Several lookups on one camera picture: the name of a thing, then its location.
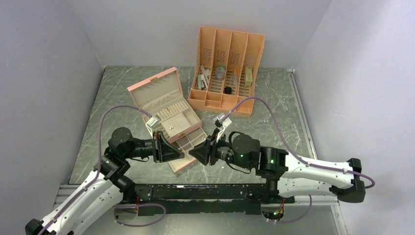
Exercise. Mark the clear tape roll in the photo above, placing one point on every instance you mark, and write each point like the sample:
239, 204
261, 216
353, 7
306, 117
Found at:
220, 72

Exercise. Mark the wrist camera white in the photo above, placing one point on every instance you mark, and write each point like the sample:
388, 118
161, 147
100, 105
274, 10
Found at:
153, 122
222, 122

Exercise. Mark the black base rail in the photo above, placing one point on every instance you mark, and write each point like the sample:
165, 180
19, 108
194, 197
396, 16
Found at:
205, 198

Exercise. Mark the orange desk file organizer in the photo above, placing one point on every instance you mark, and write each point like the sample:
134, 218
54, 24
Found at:
234, 50

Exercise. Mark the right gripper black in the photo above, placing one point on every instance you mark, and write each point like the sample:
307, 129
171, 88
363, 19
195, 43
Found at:
201, 152

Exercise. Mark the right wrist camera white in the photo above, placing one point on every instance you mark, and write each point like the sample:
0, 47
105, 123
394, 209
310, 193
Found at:
222, 122

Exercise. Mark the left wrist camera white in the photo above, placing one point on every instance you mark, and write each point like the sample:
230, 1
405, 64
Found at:
153, 122

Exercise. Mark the grey stapler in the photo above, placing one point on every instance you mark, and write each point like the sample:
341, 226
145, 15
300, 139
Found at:
203, 77

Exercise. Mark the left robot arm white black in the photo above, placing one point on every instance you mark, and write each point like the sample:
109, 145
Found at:
105, 186

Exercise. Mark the green rectangular box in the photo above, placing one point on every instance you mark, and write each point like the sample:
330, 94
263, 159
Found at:
248, 76

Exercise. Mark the pink jewelry box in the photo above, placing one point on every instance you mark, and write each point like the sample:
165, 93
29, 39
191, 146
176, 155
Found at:
162, 95

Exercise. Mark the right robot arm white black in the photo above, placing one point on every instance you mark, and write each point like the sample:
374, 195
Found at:
286, 175

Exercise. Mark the black round cap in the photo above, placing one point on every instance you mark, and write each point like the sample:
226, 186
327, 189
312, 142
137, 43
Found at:
227, 90

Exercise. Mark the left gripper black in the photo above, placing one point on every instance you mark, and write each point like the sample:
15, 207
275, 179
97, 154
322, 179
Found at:
162, 151

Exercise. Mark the orange capped tube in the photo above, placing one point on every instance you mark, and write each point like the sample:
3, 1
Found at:
235, 77

